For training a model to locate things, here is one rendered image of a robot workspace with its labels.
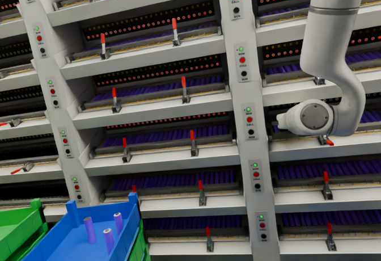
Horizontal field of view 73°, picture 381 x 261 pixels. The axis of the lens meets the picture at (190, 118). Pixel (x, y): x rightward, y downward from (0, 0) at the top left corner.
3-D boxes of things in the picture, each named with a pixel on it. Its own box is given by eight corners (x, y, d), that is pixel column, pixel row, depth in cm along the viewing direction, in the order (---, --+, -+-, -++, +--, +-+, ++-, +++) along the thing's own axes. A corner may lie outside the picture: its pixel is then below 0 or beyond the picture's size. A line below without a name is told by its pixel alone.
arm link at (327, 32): (388, 2, 53) (347, 125, 69) (306, 3, 57) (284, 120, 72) (410, 9, 46) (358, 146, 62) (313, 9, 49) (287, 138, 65)
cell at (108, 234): (115, 257, 58) (109, 231, 56) (107, 258, 58) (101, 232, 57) (118, 252, 59) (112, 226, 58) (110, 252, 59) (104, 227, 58)
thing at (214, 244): (253, 261, 97) (250, 238, 90) (108, 261, 110) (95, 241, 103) (249, 215, 114) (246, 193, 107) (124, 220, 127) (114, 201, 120)
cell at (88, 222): (81, 220, 63) (88, 244, 64) (89, 220, 63) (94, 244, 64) (85, 217, 65) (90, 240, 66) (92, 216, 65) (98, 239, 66)
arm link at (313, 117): (322, 105, 71) (287, 103, 73) (340, 100, 58) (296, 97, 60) (320, 136, 70) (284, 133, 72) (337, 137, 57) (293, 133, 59)
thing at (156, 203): (247, 214, 93) (243, 187, 87) (98, 220, 106) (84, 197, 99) (244, 174, 111) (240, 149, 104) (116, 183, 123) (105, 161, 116)
